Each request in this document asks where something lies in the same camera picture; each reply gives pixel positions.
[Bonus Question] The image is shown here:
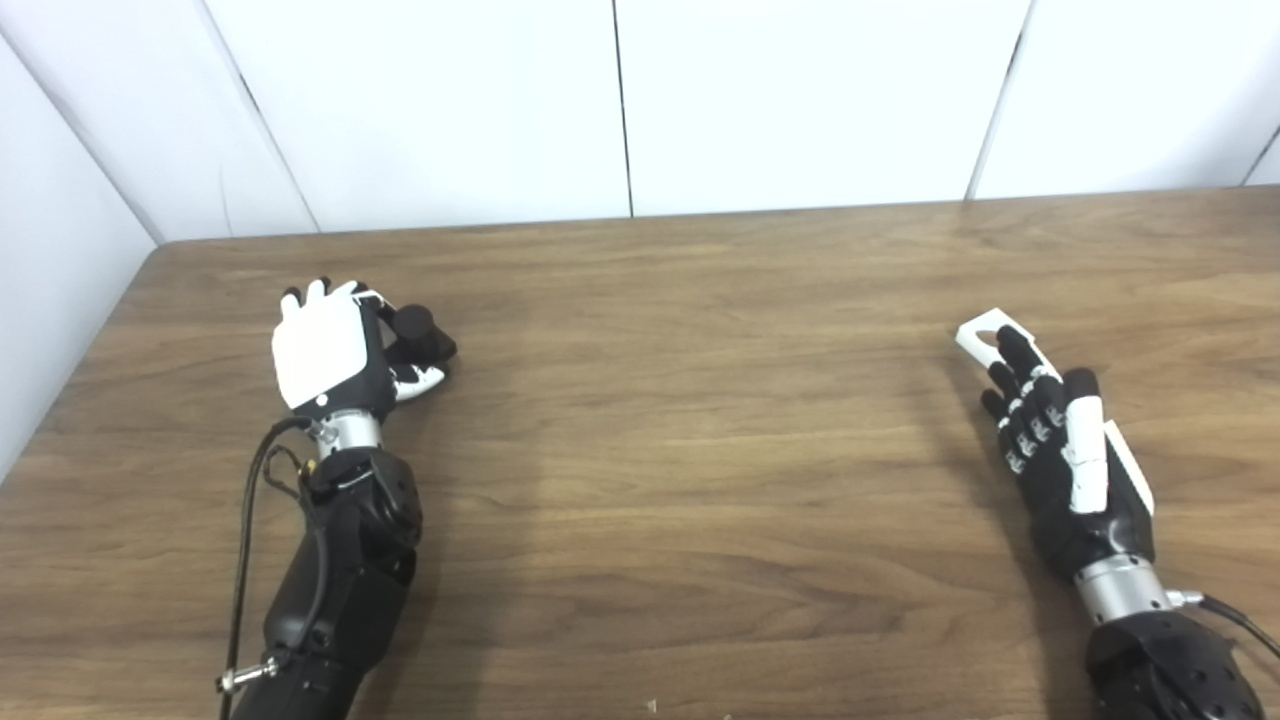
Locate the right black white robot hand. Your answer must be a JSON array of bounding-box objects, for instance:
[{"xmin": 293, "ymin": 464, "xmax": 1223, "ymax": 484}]
[{"xmin": 980, "ymin": 325, "xmax": 1156, "ymax": 581}]

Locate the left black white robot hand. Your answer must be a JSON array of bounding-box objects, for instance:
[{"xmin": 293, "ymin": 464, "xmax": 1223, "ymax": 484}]
[{"xmin": 271, "ymin": 278, "xmax": 446, "ymax": 421}]

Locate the black peg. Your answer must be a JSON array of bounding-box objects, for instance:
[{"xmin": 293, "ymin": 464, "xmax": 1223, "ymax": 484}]
[{"xmin": 385, "ymin": 304, "xmax": 459, "ymax": 369}]

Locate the white square piece with hole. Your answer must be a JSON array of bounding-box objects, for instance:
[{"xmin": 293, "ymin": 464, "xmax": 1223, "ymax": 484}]
[{"xmin": 955, "ymin": 308, "xmax": 1023, "ymax": 367}]

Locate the thin black left arm wire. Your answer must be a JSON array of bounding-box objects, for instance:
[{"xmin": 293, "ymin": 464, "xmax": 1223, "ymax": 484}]
[{"xmin": 262, "ymin": 445, "xmax": 331, "ymax": 621}]

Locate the thick black left wrist cable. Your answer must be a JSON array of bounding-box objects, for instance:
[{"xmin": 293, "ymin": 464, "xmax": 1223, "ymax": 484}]
[{"xmin": 222, "ymin": 418, "xmax": 313, "ymax": 720}]

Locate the thick black wrist cable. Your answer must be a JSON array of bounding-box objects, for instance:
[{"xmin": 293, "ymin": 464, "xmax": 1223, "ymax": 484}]
[
  {"xmin": 1168, "ymin": 590, "xmax": 1280, "ymax": 656},
  {"xmin": 222, "ymin": 418, "xmax": 313, "ymax": 720}
]

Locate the thick black right wrist cable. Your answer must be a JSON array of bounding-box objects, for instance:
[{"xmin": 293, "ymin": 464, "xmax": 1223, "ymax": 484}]
[{"xmin": 1168, "ymin": 590, "xmax": 1280, "ymax": 656}]

